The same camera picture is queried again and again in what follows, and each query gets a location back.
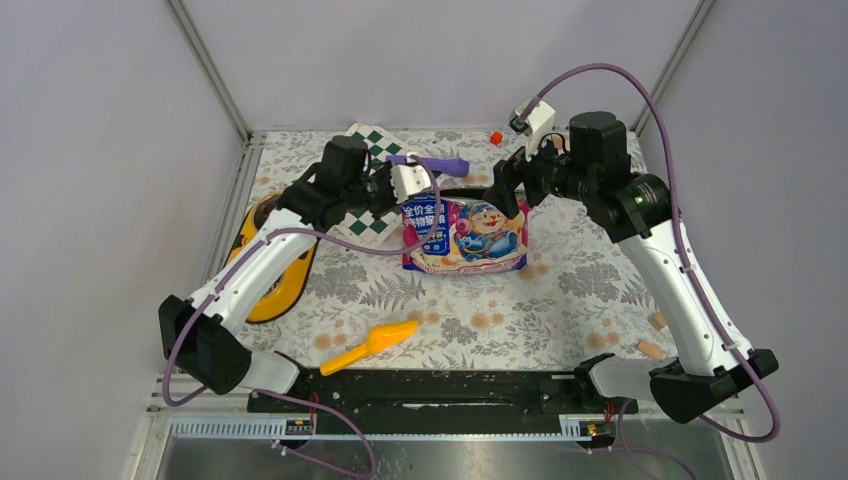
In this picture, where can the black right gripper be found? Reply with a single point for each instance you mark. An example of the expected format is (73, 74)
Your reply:
(513, 171)

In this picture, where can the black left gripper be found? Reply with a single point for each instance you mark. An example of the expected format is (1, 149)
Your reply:
(390, 203)

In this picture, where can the cat food bag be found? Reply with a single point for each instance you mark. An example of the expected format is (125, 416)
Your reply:
(472, 236)

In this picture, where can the yellow plastic scoop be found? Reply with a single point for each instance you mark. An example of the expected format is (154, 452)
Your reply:
(377, 340)

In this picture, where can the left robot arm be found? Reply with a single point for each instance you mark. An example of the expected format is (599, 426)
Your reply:
(200, 333)

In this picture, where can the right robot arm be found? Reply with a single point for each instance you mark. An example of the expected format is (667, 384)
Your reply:
(714, 360)

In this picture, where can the yellow double pet bowl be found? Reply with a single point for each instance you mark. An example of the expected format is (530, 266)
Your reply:
(267, 269)

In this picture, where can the green white checkered board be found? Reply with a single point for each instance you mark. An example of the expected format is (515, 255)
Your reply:
(360, 226)

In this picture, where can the purple plastic cylinder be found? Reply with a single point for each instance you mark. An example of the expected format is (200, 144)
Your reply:
(456, 167)

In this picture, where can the floral tablecloth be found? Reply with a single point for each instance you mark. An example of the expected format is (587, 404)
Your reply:
(577, 297)

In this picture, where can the wooden block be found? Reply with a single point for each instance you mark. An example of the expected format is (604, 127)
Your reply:
(658, 321)

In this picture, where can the wooden dowel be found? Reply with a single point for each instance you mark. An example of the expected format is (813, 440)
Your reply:
(650, 350)

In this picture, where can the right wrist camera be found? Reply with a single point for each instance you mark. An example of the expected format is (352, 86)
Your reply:
(533, 118)

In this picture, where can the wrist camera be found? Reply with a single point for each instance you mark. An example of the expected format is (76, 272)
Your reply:
(409, 180)
(533, 118)

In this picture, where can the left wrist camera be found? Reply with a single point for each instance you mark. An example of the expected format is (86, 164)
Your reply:
(409, 180)

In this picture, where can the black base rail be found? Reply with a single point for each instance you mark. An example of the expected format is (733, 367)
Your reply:
(445, 402)

